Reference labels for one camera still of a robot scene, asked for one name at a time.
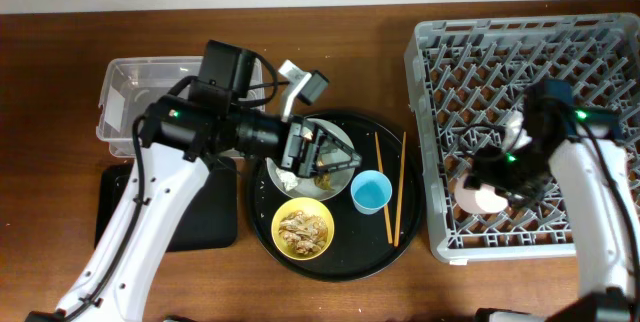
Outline gold snack wrapper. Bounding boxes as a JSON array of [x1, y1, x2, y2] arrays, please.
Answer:
[[302, 127, 333, 191]]

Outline white tissue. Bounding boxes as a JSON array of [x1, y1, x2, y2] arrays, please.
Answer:
[[275, 168, 300, 192]]

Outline pink cup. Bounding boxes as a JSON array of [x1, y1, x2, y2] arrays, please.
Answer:
[[454, 172, 508, 214]]

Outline grey plate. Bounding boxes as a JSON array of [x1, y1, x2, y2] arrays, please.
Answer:
[[266, 118, 355, 201]]

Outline blue cup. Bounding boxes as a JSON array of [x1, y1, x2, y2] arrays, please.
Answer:
[[350, 170, 393, 215]]

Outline yellow bowl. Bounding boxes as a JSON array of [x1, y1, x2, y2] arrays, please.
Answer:
[[271, 197, 335, 261]]

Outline food scraps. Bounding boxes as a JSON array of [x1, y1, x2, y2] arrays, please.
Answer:
[[278, 210, 328, 257]]

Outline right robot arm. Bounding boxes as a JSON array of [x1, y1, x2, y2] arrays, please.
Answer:
[[454, 79, 639, 321]]

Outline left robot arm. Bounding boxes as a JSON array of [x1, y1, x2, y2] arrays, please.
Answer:
[[27, 40, 362, 321]]

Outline grey dishwasher rack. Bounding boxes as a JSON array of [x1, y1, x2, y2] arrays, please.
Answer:
[[404, 13, 639, 265]]

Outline left wooden chopstick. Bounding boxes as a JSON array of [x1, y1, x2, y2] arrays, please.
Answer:
[[374, 132, 393, 245]]

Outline wooden chopstick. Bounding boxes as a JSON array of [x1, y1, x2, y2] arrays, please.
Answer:
[[374, 132, 393, 245], [393, 131, 407, 247]]

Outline round black tray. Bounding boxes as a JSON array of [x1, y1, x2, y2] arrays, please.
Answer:
[[244, 110, 426, 282]]

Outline right wooden chopstick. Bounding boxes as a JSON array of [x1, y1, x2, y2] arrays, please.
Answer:
[[393, 131, 407, 247]]

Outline black rectangular tray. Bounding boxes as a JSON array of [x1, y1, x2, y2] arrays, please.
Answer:
[[94, 157, 238, 252]]

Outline clear plastic bin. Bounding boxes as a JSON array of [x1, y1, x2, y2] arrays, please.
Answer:
[[95, 55, 266, 159]]

